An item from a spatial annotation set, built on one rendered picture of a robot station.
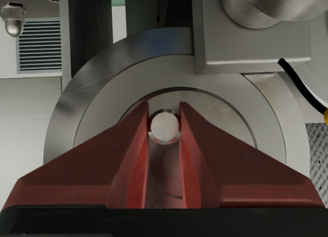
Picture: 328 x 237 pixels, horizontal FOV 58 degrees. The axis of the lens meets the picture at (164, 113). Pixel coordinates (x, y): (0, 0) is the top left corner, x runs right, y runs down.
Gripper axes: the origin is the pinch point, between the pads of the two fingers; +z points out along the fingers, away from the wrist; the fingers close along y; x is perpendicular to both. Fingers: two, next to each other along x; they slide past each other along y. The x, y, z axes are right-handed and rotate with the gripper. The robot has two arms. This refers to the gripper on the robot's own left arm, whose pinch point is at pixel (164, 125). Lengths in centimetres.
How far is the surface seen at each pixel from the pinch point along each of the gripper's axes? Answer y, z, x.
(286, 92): -6.9, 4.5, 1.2
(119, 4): 43, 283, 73
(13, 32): 24.0, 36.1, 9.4
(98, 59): 3.6, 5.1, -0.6
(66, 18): 5.5, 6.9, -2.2
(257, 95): -5.1, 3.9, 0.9
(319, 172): -17.7, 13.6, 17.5
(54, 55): 103, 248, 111
